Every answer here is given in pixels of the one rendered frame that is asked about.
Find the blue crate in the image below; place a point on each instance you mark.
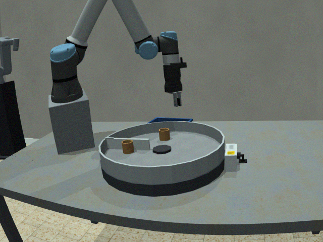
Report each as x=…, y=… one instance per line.
x=165, y=119

